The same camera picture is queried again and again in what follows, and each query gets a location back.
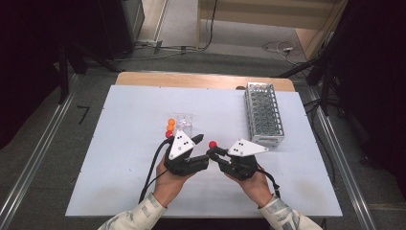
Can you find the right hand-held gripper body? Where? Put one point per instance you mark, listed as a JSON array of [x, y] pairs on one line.
[[241, 167]]

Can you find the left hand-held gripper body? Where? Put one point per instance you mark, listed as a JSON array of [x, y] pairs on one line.
[[180, 164]]

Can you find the clear plastic tube rack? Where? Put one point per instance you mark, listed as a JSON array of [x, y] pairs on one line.
[[185, 121]]

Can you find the metal test tube rack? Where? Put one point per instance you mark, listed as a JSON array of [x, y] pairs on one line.
[[265, 111]]

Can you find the person's left hand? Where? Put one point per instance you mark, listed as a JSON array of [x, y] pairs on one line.
[[167, 187]]

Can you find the person's right hand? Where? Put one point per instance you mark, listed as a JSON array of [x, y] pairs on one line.
[[257, 188]]

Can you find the white table board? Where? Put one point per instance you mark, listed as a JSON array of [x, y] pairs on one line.
[[127, 143]]

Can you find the wooden table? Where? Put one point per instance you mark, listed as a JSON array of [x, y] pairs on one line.
[[191, 80]]

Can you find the black metal stand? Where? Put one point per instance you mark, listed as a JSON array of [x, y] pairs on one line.
[[63, 76], [326, 86]]

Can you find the black cabinet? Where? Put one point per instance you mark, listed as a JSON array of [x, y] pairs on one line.
[[121, 25]]

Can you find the light wooden furniture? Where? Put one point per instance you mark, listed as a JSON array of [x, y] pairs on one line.
[[271, 12]]

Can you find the black curtain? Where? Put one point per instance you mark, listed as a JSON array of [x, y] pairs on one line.
[[373, 80], [25, 64]]

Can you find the aluminium floor rail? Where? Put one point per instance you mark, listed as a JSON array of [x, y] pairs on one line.
[[348, 179], [35, 159]]

